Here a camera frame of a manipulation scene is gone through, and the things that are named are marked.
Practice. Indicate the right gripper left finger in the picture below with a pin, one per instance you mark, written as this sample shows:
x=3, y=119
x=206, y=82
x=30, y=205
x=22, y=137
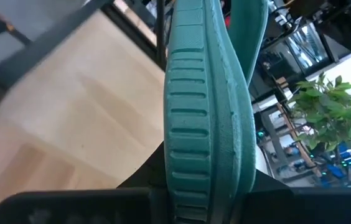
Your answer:
x=85, y=205

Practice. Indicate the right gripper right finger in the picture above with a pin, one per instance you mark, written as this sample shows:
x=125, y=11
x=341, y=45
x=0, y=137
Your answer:
x=303, y=205

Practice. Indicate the green rubber slide sandal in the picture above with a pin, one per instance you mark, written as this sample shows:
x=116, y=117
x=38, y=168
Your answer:
x=188, y=109

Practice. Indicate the blue storage crates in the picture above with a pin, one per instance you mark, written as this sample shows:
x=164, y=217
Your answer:
x=343, y=171

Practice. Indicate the potted green tree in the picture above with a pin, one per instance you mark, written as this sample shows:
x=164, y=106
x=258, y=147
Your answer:
x=331, y=115

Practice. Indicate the glass fronted machine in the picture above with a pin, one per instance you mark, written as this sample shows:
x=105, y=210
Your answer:
x=300, y=49

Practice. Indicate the wooden shelf black metal frame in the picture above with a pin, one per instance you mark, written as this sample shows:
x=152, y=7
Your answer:
x=85, y=93

